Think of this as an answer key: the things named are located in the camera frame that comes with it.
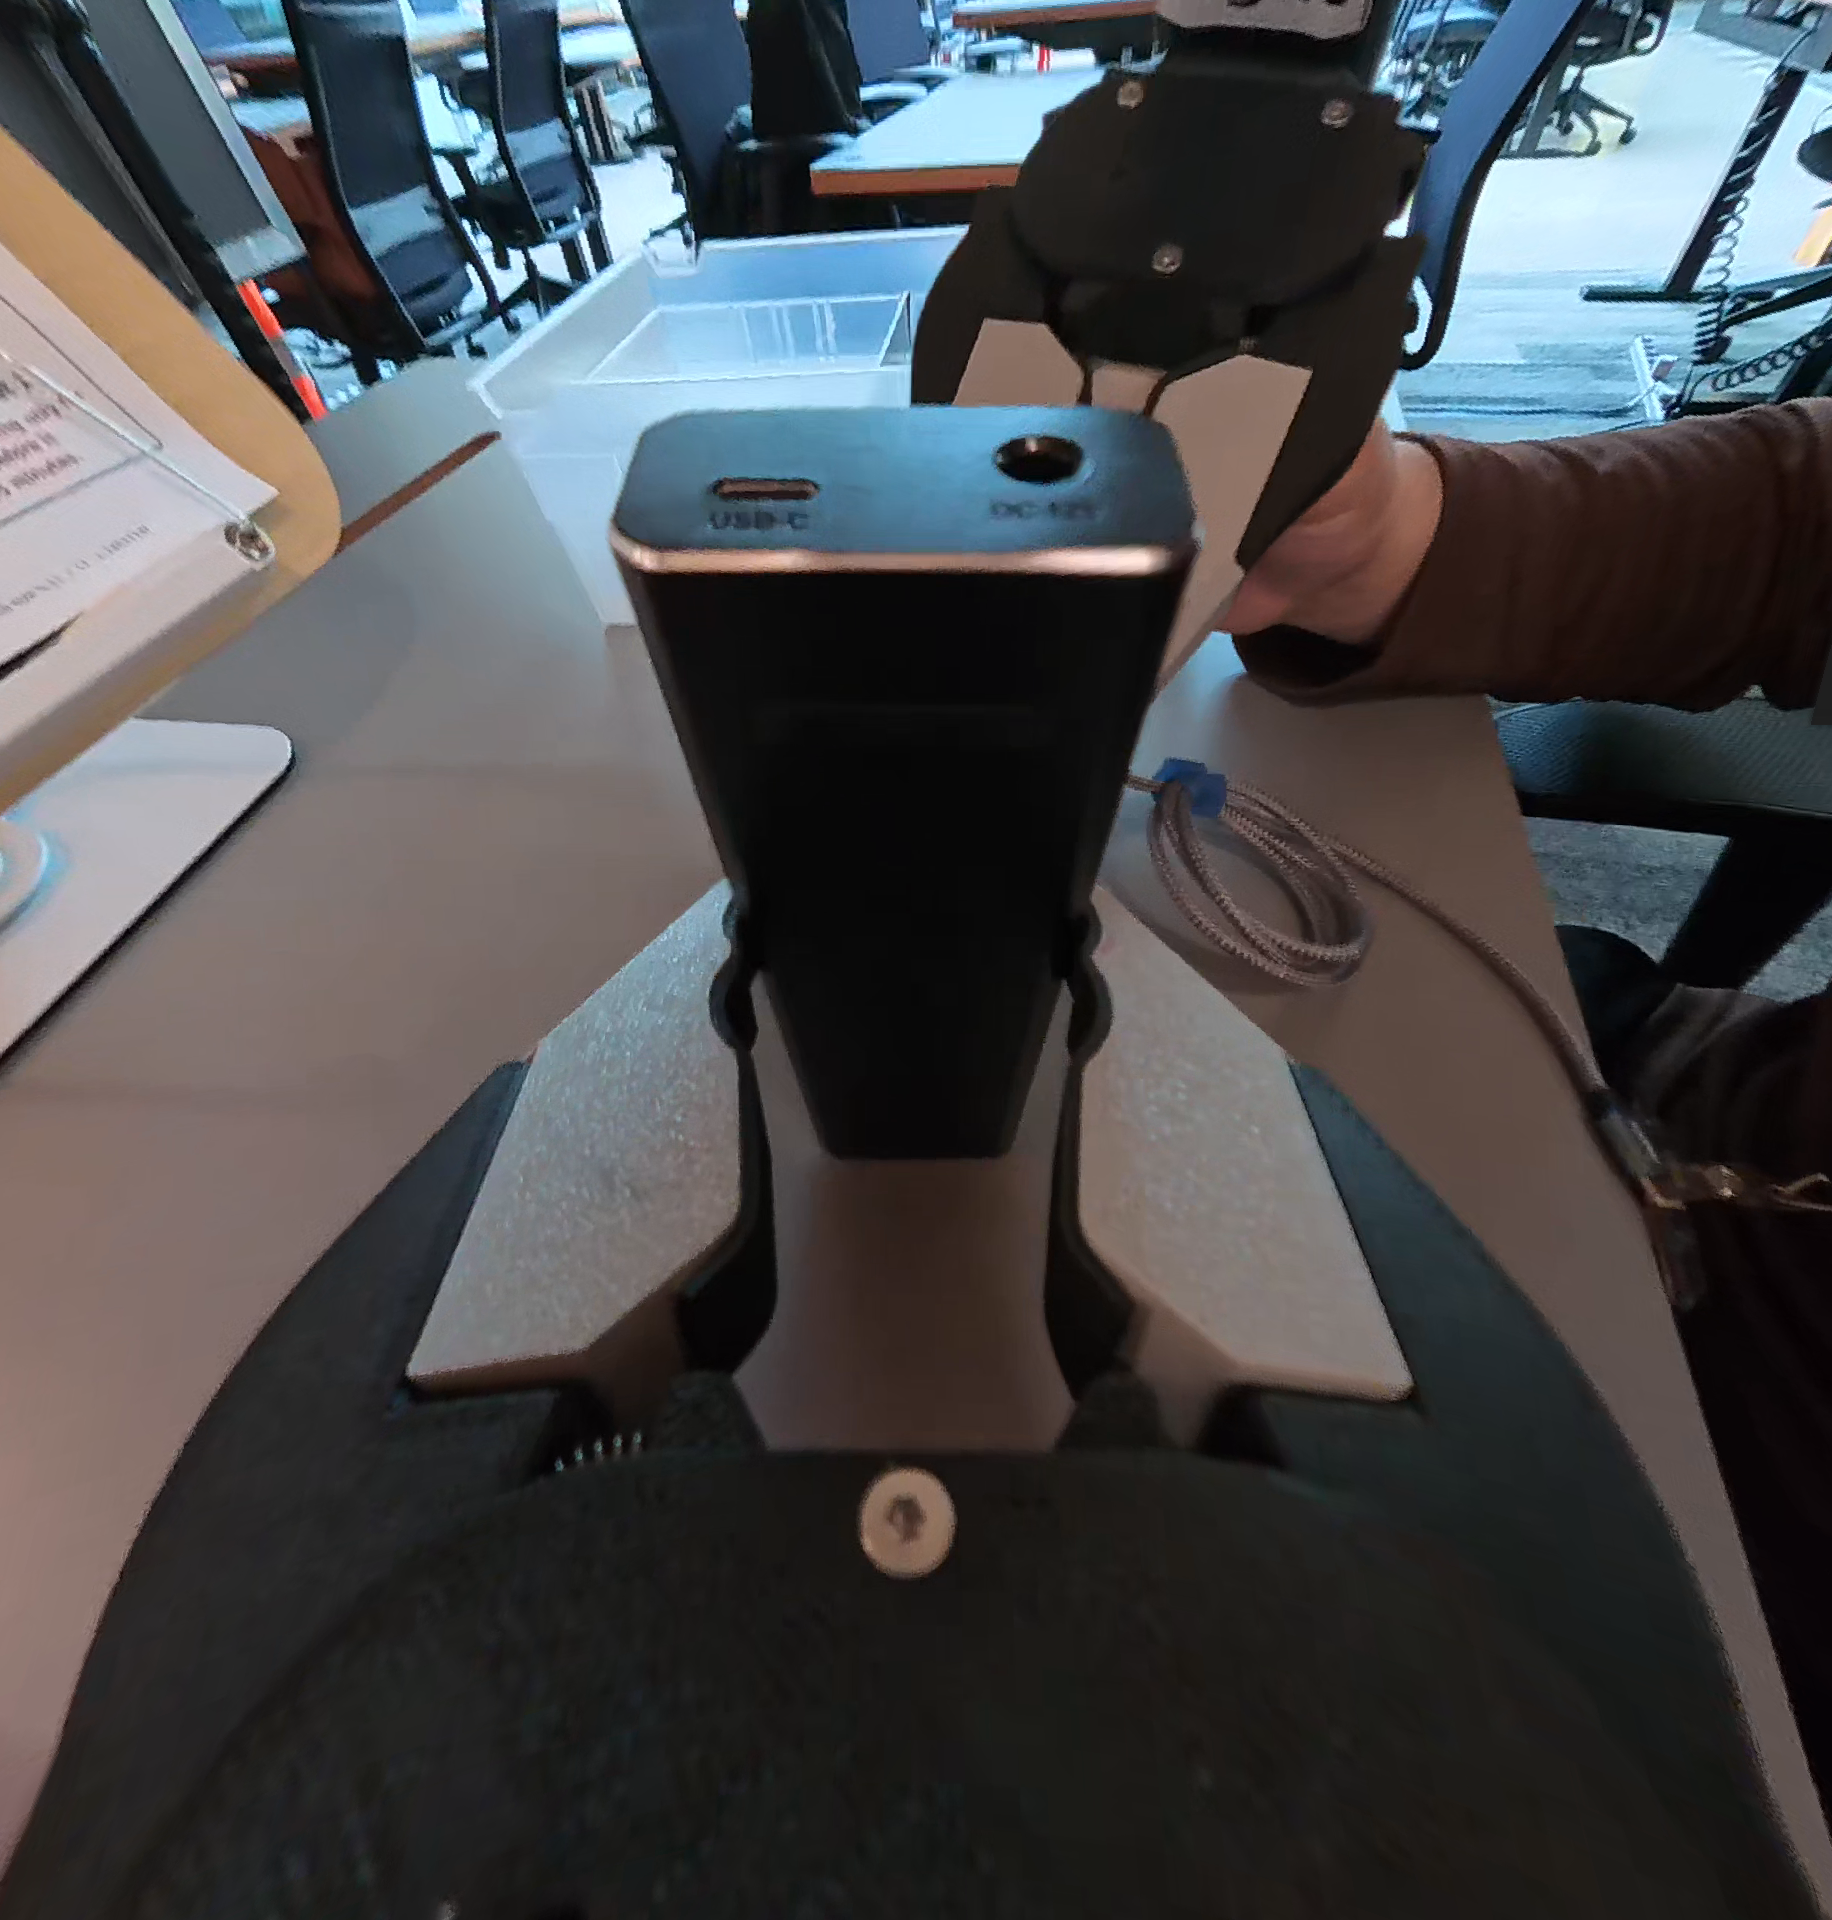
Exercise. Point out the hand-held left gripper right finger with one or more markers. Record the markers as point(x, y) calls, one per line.
point(1216, 1185)

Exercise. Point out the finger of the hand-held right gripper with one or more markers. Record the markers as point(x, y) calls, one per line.
point(1021, 374)
point(1238, 419)

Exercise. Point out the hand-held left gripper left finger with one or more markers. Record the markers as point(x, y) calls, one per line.
point(614, 1185)

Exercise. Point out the black multi-port usb hub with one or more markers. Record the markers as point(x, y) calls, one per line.
point(899, 673)

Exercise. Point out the person's right forearm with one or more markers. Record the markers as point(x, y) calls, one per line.
point(1606, 555)

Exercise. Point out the person's right hand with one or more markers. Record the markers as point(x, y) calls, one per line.
point(1351, 570)

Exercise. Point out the grey office table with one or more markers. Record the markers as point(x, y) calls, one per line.
point(947, 127)

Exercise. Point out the black office chair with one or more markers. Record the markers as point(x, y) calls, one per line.
point(705, 91)
point(541, 164)
point(1470, 164)
point(407, 241)
point(1650, 763)

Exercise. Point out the clear plastic bin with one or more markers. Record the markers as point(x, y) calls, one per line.
point(588, 434)

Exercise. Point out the black desk leg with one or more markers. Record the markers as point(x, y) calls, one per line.
point(1756, 133)

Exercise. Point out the person's dark clothing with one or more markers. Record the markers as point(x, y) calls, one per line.
point(1756, 1351)

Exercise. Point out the white stand base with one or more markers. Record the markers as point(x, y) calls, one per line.
point(138, 841)

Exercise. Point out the dark flat panel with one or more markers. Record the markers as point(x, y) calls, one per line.
point(166, 133)

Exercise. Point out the printed instruction sheet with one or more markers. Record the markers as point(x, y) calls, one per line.
point(48, 451)

